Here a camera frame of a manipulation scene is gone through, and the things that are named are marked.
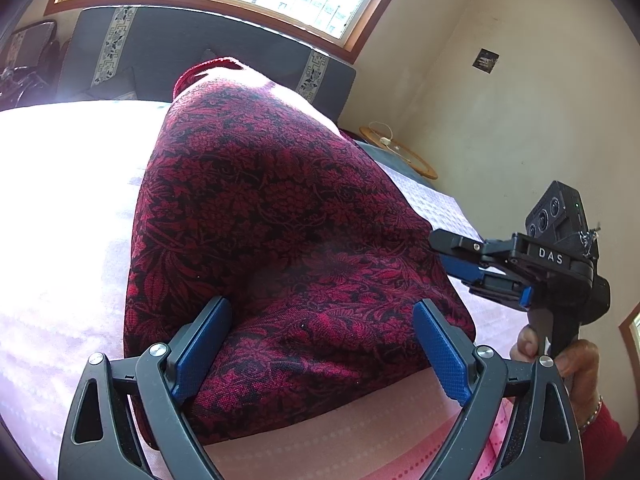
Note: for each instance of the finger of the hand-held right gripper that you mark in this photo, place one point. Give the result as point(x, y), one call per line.
point(465, 245)
point(462, 271)

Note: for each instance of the grey armchair with patterned trim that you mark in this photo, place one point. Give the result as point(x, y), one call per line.
point(30, 40)

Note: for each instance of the plain grey cushion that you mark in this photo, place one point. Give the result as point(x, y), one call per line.
point(210, 55)

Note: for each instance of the person's right hand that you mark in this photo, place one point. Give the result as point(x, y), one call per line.
point(580, 370)

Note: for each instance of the pink checked bed sheet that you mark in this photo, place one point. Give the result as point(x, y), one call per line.
point(65, 210)

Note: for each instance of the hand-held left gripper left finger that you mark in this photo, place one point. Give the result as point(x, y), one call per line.
point(200, 345)

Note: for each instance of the grey sofa with patterned trim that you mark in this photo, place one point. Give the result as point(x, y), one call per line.
point(165, 35)

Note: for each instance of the dark red patterned garment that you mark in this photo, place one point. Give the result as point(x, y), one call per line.
point(280, 220)

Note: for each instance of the grey mattress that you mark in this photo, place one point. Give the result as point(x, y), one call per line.
point(395, 165)

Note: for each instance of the round wooden table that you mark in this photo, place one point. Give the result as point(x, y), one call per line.
point(415, 160)

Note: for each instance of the grey cushion with patterned trim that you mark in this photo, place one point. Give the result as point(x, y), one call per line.
point(107, 85)

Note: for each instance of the person's right forearm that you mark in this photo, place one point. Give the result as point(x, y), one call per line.
point(607, 430)

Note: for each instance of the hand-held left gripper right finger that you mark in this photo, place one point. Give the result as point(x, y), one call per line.
point(442, 355)

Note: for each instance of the black wall socket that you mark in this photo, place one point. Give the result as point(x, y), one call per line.
point(485, 61)

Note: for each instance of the small wooden framed window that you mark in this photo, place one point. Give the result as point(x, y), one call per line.
point(633, 325)

